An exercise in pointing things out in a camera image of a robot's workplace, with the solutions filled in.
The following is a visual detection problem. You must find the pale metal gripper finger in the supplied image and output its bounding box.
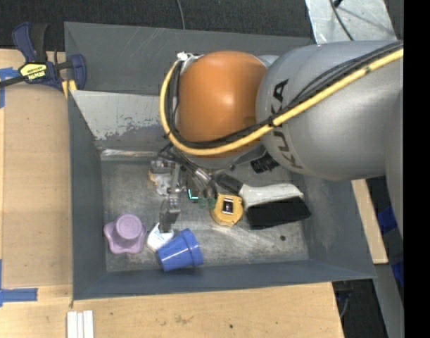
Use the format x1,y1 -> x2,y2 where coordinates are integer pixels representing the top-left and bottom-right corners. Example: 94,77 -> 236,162
159,193 -> 182,234

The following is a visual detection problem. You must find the white and orange small object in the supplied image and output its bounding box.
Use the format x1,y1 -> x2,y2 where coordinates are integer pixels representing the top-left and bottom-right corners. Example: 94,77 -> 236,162
147,168 -> 171,196

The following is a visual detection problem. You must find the blue cup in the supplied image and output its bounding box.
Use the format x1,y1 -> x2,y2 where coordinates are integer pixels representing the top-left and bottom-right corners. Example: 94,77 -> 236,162
155,227 -> 205,273

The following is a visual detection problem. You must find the purple cup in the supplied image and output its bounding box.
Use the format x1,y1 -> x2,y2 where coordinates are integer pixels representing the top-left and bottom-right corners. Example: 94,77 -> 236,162
103,213 -> 148,255

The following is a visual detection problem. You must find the yellow round tape measure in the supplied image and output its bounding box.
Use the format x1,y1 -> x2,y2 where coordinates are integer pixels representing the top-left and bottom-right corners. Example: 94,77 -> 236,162
208,192 -> 244,228

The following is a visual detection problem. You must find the white brush with black bristles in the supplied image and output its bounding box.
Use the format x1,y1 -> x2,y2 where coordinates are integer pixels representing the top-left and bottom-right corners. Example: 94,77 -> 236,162
214,173 -> 312,230

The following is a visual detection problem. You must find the grey metal bin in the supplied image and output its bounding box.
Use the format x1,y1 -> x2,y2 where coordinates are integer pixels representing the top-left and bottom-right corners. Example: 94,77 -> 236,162
63,21 -> 377,301

